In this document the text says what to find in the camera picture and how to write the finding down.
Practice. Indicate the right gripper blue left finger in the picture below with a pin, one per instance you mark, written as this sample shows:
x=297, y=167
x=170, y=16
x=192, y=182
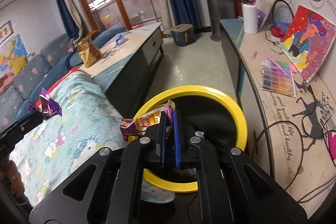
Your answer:
x=161, y=139

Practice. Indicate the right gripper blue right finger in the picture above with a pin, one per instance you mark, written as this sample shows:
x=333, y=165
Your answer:
x=177, y=137

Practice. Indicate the yellow purple snack bag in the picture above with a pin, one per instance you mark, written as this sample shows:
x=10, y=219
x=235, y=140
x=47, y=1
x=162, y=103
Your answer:
x=139, y=125

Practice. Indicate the purple candy wrapper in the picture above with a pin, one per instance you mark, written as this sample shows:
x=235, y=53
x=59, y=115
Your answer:
x=48, y=107

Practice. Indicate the yellow rimmed black trash bin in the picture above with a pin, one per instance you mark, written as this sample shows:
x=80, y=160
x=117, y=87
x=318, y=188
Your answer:
x=207, y=110

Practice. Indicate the person's left hand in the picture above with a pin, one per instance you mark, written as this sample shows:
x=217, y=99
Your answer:
x=11, y=172

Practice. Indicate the beige coffee table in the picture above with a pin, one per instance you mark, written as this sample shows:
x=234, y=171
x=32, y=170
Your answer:
x=125, y=73

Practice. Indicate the yellow cushion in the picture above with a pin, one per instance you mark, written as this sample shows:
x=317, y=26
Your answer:
x=17, y=65

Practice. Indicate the Hello Kitty light blue blanket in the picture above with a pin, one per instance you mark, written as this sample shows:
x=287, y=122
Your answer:
x=48, y=154

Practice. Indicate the blue storage stool box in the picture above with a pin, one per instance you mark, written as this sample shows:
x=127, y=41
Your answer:
x=183, y=34

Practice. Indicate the blue white wrapper on table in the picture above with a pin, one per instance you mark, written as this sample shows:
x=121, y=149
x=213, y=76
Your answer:
x=120, y=39

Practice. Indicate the world map poster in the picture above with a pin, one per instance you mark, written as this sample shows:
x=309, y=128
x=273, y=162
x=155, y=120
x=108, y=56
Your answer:
x=12, y=49

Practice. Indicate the blue grey sofa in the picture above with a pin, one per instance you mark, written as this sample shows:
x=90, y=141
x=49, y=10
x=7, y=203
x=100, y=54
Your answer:
x=54, y=61

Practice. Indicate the golden paper bag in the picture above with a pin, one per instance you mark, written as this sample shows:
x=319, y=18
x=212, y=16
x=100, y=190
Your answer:
x=88, y=52

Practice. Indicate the left blue curtain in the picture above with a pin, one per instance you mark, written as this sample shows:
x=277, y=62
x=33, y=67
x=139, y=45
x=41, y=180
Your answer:
x=68, y=21

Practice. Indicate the colourful girl painting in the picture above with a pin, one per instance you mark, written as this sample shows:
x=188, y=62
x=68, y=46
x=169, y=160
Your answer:
x=307, y=41

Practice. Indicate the framed wall picture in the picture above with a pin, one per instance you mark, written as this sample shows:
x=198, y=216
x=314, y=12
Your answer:
x=6, y=31

